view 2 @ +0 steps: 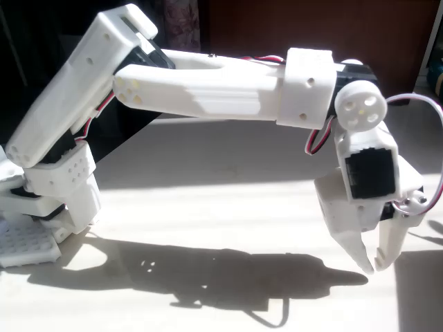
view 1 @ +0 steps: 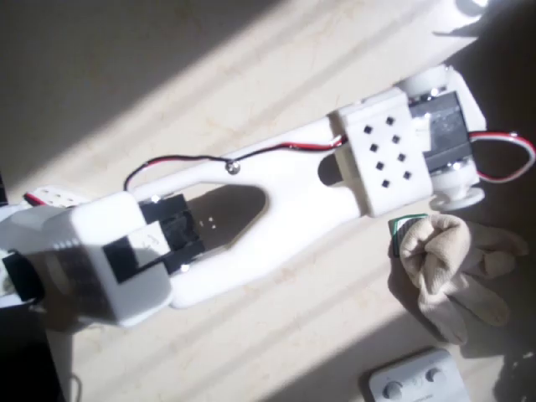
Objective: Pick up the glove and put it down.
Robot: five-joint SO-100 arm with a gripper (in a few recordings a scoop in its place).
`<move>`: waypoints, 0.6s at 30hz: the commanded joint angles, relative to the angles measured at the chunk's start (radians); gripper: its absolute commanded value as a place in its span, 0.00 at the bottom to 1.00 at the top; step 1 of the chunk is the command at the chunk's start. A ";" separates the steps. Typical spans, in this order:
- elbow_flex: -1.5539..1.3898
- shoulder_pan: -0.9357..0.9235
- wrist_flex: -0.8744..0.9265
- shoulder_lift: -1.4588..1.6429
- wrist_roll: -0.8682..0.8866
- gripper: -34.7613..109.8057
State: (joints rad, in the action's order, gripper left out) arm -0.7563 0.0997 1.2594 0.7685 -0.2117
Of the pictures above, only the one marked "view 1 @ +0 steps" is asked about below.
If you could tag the beige knit cloth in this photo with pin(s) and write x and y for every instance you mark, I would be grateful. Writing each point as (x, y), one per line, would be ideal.
(5, 272)

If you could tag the green white label sticker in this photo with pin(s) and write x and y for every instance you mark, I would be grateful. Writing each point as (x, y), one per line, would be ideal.
(397, 230)

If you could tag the black flat object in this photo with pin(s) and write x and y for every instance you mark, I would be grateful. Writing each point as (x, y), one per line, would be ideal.
(25, 372)

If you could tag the white device with round buttons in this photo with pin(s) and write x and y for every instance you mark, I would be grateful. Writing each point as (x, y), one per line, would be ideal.
(419, 377)

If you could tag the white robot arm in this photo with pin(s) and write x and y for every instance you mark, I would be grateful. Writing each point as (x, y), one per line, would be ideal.
(293, 197)

